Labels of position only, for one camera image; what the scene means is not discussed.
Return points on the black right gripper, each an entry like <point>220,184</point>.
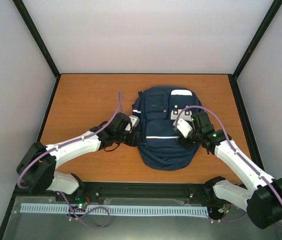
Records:
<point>187,145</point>

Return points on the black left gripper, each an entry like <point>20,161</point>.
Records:
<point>134,141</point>

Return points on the navy blue student backpack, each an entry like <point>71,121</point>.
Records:
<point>157,108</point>

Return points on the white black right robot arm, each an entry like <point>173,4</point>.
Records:
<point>261,194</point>

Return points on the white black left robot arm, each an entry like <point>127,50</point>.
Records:
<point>38,169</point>

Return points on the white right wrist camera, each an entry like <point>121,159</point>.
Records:
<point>183,127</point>

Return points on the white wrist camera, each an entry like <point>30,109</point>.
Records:
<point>183,127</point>
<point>134,121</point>

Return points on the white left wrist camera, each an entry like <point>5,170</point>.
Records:
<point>134,121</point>

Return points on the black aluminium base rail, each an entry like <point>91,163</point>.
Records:
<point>97,192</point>

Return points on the light blue slotted cable duct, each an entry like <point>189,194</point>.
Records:
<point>117,210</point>

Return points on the metal front base plate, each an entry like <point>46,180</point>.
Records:
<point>44,226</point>

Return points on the black right frame post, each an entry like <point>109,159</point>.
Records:
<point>268,18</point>

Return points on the black frame post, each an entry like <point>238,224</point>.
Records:
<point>21,8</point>
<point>268,18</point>

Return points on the black left frame post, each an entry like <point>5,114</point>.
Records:
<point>21,8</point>

